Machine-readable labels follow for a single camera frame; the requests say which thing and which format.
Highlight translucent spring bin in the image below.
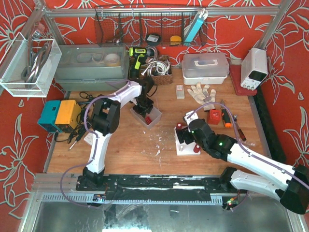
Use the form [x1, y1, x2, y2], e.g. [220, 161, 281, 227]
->
[130, 107, 162, 130]

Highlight red square block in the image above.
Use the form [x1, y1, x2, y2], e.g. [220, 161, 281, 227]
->
[207, 109, 222, 125]

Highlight orange black screwdriver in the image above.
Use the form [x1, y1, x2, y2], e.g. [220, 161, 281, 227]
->
[221, 106, 231, 128]

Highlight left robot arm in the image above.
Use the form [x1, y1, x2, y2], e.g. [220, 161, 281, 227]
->
[83, 77, 155, 185]

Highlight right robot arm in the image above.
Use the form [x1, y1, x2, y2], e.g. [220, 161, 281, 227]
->
[184, 116, 309, 215]

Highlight small clear parts case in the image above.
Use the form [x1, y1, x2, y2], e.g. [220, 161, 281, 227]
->
[175, 85, 185, 100]

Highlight wicker basket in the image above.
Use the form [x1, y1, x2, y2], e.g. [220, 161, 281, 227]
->
[129, 55, 173, 86]

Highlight white work glove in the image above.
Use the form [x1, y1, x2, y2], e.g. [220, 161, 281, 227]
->
[187, 83, 216, 105]

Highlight white power adapter cube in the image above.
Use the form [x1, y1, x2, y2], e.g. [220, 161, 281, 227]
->
[84, 133, 93, 146]

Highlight white plastic toolbox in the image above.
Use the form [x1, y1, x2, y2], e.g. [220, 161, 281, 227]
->
[182, 53, 229, 85]

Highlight grey storage box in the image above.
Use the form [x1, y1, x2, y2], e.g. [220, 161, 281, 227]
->
[55, 44, 129, 91]

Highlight yellow tape measure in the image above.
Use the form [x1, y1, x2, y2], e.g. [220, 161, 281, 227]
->
[170, 35, 182, 46]

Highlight yellow box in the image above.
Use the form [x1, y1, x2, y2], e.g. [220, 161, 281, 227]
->
[55, 100, 82, 133]

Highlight red mat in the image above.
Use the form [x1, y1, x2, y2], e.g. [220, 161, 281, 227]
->
[229, 64, 257, 96]

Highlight white power supply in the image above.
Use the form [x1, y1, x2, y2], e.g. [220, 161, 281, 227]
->
[240, 48, 267, 91]

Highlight teal box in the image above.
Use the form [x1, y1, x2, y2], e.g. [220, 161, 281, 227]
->
[37, 100, 61, 133]

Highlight blue white book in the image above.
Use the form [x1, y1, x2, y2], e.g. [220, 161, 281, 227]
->
[184, 8, 209, 46]

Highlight clear acrylic box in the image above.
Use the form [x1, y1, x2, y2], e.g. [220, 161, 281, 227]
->
[0, 33, 62, 98]

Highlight white peg base plate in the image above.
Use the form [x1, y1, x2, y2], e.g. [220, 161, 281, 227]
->
[174, 126, 201, 156]

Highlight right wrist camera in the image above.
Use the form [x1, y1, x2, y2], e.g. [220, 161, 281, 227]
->
[183, 111, 199, 126]

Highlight metal T bracket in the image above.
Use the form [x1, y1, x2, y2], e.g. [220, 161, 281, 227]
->
[202, 91, 211, 103]

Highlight green cordless drill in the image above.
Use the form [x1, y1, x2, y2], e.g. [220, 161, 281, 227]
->
[129, 47, 155, 79]

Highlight red handled ratchet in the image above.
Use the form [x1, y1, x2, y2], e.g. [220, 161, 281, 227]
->
[233, 115, 247, 141]

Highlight black cable bundle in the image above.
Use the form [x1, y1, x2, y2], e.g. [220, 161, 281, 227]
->
[54, 91, 104, 145]

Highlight black mounting rail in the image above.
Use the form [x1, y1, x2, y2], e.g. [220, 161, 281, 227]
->
[76, 174, 245, 202]

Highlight black wire shelf basket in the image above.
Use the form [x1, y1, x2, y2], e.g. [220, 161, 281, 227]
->
[94, 4, 208, 46]

